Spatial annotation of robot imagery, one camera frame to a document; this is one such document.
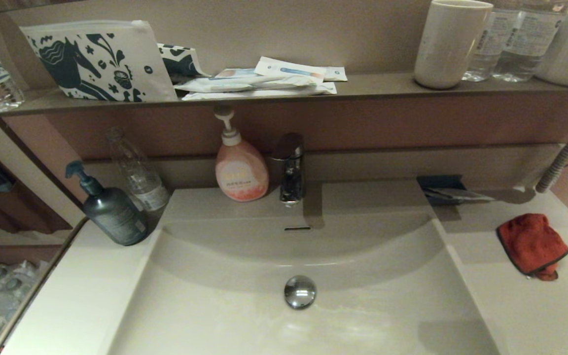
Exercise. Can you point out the pink soap pump bottle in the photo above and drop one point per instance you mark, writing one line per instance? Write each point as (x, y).
(241, 172)

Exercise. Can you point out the small horse print pouch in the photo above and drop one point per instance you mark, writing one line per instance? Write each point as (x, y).
(179, 60)

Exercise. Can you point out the silver foil sachet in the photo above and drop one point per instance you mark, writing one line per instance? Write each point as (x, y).
(461, 195)

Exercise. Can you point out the flat white sachet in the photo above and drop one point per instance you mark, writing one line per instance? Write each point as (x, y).
(264, 93)

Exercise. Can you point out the clear bottle white label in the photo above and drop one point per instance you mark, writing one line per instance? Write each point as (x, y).
(138, 177)

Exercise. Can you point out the large horse print pouch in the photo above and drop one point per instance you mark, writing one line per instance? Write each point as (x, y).
(91, 61)

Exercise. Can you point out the small white sachet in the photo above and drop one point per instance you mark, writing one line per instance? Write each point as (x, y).
(337, 74)

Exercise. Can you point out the long white sachet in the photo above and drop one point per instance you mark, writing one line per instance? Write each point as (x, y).
(234, 85)

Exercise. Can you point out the red microfibre cleaning cloth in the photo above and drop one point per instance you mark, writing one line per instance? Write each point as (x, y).
(530, 244)

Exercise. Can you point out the white sachet blue print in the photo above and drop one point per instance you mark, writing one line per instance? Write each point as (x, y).
(289, 70)

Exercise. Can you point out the dark green pump bottle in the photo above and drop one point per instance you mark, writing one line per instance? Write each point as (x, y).
(114, 214)

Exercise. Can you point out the brown wall shelf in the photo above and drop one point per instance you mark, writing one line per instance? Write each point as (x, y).
(387, 85)

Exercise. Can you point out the clear plastic water bottle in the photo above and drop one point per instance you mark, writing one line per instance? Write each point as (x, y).
(488, 44)
(528, 44)

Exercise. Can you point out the tall white cup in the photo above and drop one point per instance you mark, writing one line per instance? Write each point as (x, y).
(446, 44)

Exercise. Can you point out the pale sachet orange print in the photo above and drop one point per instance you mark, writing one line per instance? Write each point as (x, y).
(234, 73)

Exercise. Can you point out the chrome sink drain stopper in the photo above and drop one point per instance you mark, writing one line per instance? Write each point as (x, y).
(300, 292)

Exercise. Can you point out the white sink basin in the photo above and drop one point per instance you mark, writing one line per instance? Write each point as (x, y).
(215, 305)

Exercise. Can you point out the dark soap tray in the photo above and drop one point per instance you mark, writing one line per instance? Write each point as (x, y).
(439, 183)

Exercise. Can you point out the chrome lever faucet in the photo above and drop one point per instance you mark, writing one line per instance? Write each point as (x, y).
(291, 167)

